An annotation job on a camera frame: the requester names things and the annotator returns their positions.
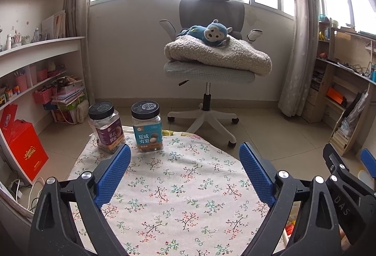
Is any white cable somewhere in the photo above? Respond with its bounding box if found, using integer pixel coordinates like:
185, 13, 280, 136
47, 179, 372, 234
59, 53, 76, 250
28, 176, 44, 209

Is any large pink basket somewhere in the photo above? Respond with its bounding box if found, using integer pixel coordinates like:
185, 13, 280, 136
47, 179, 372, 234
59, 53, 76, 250
32, 88, 53, 104

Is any wooden shelf unit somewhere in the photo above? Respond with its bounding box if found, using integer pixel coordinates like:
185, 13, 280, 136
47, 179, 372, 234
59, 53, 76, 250
302, 19, 376, 156

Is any grey fabric seat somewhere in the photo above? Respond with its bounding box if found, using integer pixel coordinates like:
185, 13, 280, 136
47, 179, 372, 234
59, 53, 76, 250
0, 180, 34, 218

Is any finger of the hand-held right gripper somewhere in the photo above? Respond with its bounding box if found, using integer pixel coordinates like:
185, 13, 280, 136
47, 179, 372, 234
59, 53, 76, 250
360, 148, 376, 178
322, 143, 351, 176

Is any beige fleece blanket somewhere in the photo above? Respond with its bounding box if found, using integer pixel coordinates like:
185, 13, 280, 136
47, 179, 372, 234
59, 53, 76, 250
164, 36, 272, 77

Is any floral tablecloth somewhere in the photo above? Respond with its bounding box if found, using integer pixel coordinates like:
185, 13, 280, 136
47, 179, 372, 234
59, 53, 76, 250
66, 126, 287, 256

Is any white plastic bin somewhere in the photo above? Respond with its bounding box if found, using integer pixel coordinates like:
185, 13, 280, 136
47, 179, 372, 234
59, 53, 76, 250
357, 169, 376, 190

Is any beige lace curtain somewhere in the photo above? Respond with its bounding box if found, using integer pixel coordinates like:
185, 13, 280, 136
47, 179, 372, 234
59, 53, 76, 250
278, 0, 326, 118
63, 0, 99, 104

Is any blue monkey plush toy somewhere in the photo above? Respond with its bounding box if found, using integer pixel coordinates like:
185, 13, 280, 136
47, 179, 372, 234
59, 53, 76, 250
176, 20, 233, 47

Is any clear plastic bag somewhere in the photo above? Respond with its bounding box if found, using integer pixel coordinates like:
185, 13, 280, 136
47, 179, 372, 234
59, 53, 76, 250
341, 91, 369, 139

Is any white bookshelf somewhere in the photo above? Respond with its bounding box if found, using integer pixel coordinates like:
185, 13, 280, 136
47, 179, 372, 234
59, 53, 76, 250
0, 0, 89, 186

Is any purple label plastic jar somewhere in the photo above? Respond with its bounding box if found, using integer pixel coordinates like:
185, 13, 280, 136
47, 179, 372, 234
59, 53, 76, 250
88, 101, 126, 154

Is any grey office chair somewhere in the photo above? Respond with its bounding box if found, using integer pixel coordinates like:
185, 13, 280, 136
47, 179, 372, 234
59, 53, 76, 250
159, 0, 263, 148

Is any white plush cloth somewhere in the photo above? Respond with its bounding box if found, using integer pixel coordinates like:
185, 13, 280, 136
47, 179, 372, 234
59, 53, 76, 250
76, 100, 89, 124

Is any pink pen cup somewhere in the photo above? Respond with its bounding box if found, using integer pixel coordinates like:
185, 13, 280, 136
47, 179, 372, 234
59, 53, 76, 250
15, 74, 28, 91

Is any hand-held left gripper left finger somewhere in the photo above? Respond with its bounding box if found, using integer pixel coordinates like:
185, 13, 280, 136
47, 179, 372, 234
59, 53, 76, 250
29, 144, 132, 256

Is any pile of papers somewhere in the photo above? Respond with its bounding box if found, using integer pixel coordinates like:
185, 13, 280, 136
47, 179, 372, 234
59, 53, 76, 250
51, 76, 86, 104

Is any blue label plastic jar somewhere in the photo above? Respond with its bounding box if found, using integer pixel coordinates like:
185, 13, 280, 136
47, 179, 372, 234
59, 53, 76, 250
131, 101, 163, 153

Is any red gift box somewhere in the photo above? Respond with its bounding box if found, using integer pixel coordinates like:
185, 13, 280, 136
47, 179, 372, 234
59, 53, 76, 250
0, 104, 49, 183

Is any orange box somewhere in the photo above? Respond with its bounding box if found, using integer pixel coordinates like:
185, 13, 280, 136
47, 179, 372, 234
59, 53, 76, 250
327, 87, 347, 106

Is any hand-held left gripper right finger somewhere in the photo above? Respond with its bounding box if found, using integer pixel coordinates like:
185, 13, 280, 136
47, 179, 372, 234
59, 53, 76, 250
239, 142, 341, 256

